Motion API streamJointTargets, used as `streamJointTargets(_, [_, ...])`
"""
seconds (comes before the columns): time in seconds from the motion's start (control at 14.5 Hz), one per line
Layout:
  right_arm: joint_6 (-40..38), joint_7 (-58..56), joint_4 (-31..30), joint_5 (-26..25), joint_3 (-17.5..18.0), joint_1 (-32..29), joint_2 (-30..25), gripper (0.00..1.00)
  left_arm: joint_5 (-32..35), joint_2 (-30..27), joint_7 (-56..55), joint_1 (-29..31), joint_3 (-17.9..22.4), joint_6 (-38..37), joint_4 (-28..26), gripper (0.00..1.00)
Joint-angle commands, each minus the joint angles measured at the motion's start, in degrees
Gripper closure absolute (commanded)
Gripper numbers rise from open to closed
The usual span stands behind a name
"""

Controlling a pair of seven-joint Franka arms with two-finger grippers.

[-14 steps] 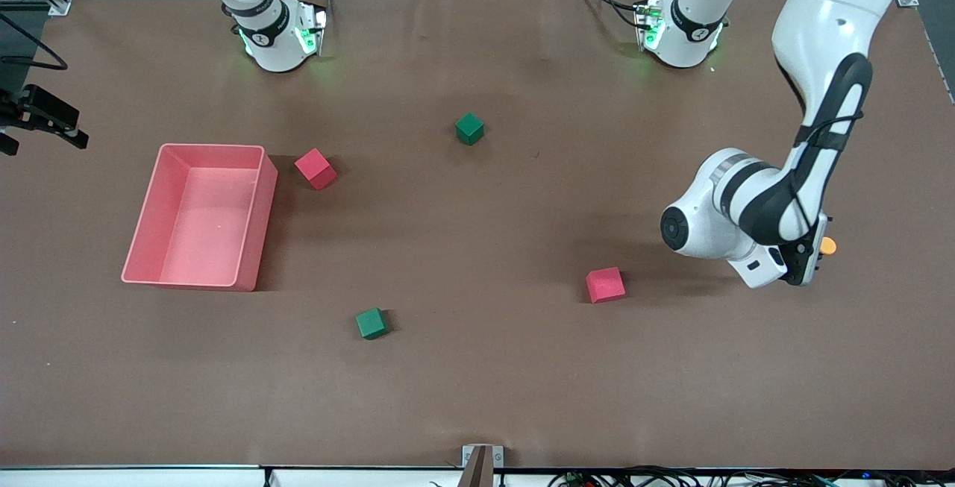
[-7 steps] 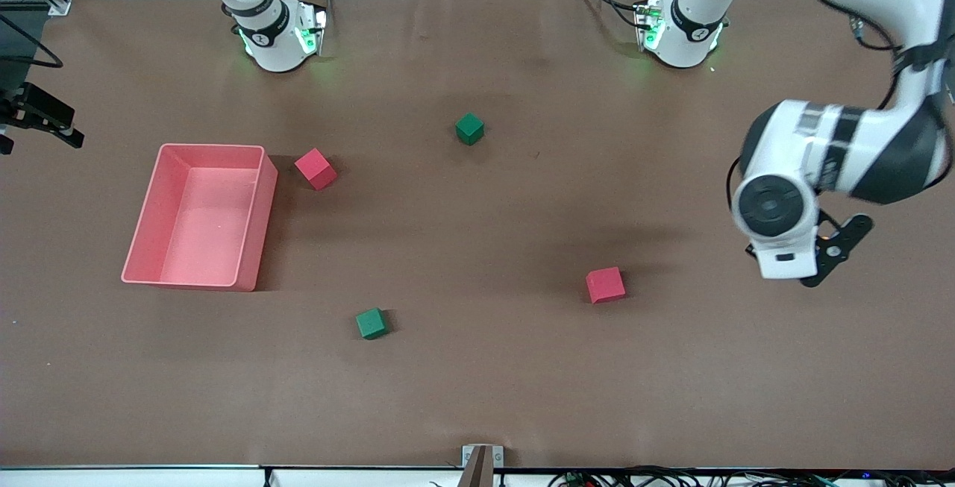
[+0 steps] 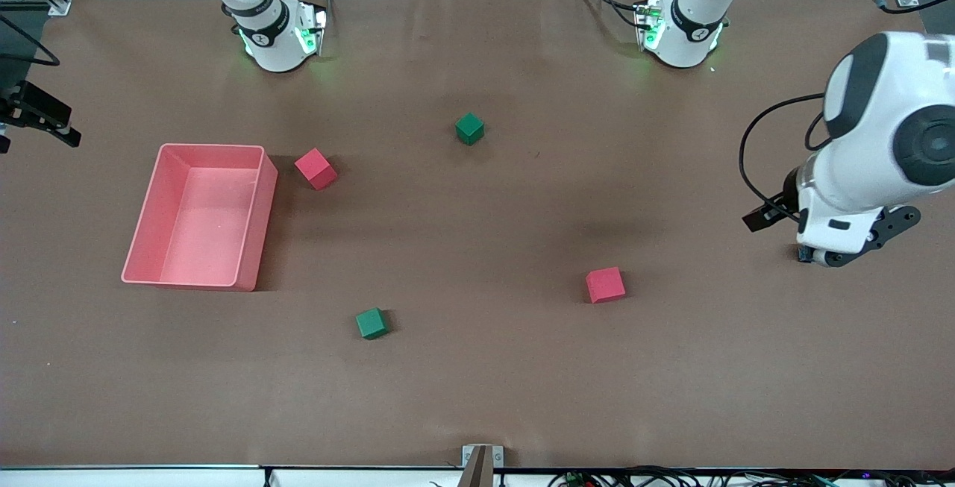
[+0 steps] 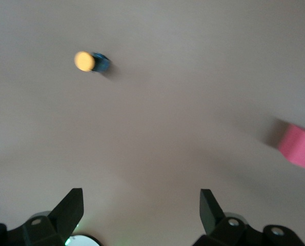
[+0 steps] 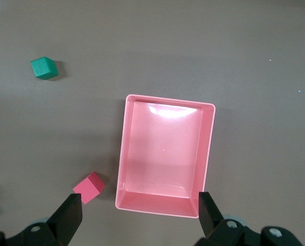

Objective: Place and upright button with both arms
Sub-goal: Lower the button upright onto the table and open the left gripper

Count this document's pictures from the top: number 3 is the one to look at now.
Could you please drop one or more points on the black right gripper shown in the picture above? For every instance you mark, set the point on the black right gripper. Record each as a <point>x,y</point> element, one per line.
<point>22,108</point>

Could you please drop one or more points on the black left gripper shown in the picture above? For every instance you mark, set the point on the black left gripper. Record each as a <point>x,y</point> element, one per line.
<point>783,205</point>

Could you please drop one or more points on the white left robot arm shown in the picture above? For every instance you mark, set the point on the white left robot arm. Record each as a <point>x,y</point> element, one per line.
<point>880,136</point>

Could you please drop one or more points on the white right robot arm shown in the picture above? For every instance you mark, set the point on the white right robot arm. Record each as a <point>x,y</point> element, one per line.
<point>272,39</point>

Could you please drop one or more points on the red cube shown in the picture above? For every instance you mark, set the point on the red cube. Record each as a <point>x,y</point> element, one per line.
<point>316,170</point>
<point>605,286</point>

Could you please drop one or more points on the pink plastic bin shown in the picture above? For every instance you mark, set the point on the pink plastic bin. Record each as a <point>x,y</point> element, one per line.
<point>186,263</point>

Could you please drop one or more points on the green cube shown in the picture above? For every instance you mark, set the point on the green cube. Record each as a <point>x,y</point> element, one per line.
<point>371,324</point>
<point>469,129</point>

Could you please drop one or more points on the brown table cover sheet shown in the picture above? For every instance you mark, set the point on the brown table cover sheet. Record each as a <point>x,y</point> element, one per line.
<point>477,382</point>

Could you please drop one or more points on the white table edge rail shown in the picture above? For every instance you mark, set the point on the white table edge rail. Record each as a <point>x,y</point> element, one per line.
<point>112,478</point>

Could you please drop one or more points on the metal camera pole bracket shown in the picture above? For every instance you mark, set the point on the metal camera pole bracket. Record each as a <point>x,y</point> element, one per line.
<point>470,457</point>

